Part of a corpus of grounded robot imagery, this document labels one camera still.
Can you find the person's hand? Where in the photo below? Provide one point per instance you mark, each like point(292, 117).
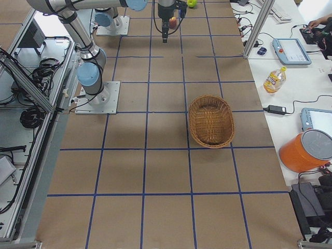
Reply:
point(314, 23)

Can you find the white keyboard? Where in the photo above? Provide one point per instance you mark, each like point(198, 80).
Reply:
point(279, 14)

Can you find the blue teach pendant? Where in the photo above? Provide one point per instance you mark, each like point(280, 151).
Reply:
point(290, 51)
point(319, 119)

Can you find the woven wicker basket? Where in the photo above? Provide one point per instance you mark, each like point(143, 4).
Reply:
point(211, 121)

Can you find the yellow juice bottle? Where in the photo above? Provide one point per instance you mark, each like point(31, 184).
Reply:
point(275, 80)

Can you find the orange bucket with lid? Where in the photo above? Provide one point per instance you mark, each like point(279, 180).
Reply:
point(308, 150)

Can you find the aluminium frame post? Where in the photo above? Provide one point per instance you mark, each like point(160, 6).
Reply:
point(261, 18)

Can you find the blue computer mouse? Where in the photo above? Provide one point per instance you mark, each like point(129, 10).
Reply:
point(262, 51)

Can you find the black power adapter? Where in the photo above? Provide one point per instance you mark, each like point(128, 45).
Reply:
point(279, 110)

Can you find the green apple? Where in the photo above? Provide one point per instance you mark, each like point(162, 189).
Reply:
point(191, 3)

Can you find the red yellow apple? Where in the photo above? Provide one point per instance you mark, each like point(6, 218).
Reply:
point(172, 23)

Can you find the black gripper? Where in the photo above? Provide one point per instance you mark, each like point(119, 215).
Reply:
point(164, 12)

